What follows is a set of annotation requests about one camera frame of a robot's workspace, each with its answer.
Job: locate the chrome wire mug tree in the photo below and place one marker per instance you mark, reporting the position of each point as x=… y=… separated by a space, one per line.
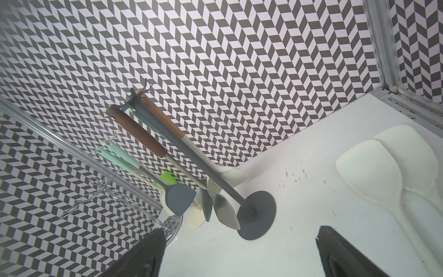
x=171 y=225

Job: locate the steel turner brown handle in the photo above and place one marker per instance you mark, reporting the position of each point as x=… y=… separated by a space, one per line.
x=222 y=207

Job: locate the green plastic goblet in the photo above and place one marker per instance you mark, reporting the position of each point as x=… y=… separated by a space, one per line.
x=168 y=178

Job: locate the grey spatula mint handle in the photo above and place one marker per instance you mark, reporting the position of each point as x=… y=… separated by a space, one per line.
x=206 y=202
x=178 y=197

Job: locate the cream spatula wooden handle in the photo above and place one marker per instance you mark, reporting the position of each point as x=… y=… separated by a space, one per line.
x=371 y=171
x=417 y=162

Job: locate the cream utensil wooden handle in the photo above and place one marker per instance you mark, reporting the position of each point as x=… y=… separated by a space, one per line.
x=232 y=175

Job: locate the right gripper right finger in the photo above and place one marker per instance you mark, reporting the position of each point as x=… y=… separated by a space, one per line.
x=341 y=259

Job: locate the dark grey utensil rack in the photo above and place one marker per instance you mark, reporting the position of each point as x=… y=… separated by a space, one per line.
x=255 y=213

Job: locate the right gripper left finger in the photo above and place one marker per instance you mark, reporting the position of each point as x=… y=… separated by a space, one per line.
x=143 y=260

